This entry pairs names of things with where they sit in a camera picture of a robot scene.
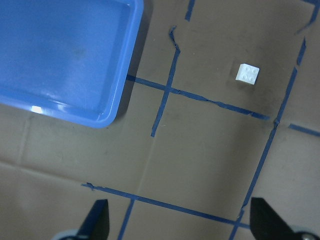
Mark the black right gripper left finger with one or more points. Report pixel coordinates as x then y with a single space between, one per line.
96 225

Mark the white block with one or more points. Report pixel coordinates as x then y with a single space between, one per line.
247 74

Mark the blue plastic tray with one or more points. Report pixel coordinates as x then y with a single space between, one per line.
67 59

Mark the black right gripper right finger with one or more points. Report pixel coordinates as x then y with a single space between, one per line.
266 224

